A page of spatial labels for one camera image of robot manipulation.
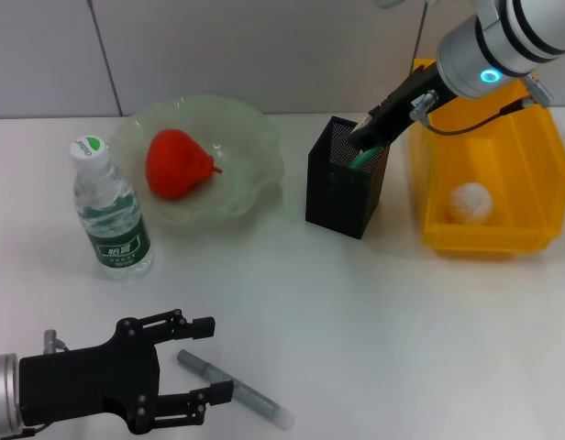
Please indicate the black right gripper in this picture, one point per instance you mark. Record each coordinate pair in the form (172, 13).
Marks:
(415, 96)

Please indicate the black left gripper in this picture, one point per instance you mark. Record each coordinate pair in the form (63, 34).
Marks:
(90, 385)

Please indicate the grey marker pen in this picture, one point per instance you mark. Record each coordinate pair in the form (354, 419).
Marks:
(259, 403)

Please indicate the white paper ball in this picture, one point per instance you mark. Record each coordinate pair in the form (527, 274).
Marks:
(470, 204)

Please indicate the clear green-label water bottle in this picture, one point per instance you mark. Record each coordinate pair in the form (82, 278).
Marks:
(117, 229)

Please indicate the red-orange toy orange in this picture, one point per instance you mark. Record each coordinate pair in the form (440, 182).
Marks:
(177, 165)

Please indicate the black mesh pen holder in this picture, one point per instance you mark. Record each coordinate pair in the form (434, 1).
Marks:
(337, 206)

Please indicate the pale green glass fruit plate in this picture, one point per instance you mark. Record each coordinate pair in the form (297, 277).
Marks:
(246, 160)

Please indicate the yellow plastic bin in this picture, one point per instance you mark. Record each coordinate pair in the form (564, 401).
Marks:
(516, 183)

